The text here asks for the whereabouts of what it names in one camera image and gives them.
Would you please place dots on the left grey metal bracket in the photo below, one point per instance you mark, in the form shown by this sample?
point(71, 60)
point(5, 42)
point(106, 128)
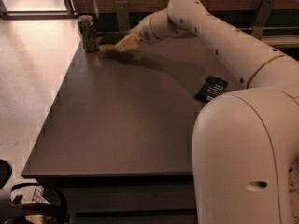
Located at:
point(122, 13)

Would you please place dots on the grey cabinet with drawers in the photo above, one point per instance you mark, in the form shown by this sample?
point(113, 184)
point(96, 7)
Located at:
point(117, 141)

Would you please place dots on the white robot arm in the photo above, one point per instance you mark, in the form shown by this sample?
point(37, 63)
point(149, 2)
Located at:
point(243, 141)

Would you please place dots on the green and yellow sponge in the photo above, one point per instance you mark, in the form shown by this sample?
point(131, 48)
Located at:
point(109, 40)

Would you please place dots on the green drink can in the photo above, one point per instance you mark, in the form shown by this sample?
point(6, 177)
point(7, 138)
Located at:
point(87, 33)

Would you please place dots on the window frame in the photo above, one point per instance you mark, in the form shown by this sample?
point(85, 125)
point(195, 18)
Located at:
point(36, 9)

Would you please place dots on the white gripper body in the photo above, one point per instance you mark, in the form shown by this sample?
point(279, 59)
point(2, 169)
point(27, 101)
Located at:
point(144, 32)

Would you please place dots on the dark blue snack packet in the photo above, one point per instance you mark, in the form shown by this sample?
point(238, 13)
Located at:
point(213, 87)

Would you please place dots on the right grey metal bracket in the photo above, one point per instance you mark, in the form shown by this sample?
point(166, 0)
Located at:
point(261, 17)

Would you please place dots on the grey metal bracket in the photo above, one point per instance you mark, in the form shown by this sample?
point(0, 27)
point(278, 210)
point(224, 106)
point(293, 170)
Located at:
point(122, 13)
point(261, 17)

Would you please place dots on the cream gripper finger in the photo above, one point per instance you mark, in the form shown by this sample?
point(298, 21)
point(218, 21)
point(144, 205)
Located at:
point(127, 41)

